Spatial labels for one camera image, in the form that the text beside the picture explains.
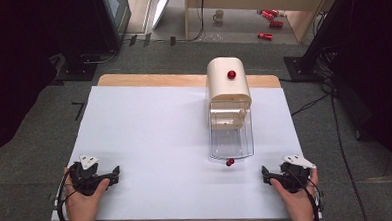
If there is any white paper sheet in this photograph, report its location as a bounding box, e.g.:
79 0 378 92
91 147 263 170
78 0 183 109
45 76 307 221

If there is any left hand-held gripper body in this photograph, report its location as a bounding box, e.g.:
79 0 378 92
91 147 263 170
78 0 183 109
67 154 105 198

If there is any person's right hand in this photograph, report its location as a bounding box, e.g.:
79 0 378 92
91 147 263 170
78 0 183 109
270 166 322 221

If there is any person's left hand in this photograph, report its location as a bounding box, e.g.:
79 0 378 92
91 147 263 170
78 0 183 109
62 165 113 221

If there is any wooden table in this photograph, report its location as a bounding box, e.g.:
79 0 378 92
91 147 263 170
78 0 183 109
96 66 282 97

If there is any black hanging cable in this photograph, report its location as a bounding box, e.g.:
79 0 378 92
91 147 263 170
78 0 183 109
175 0 208 43

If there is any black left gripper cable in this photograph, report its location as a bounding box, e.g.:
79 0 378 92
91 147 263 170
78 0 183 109
51 165 81 221

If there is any white mug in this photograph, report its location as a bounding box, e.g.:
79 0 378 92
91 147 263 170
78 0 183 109
212 8 225 24

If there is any clear container with cream lid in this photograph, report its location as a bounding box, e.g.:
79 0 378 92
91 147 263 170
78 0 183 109
203 55 256 162

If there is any black metal stand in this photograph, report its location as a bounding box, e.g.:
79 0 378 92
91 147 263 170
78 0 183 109
280 0 364 85

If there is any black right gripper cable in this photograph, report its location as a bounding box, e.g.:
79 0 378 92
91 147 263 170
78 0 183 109
286 169 325 221

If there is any black floor cable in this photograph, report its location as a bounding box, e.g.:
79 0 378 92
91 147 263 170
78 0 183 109
289 72 370 221

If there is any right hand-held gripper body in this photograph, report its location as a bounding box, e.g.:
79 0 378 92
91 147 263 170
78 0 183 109
279 153 319 195

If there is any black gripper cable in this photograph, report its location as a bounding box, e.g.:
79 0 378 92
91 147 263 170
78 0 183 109
51 165 81 221
286 169 325 221

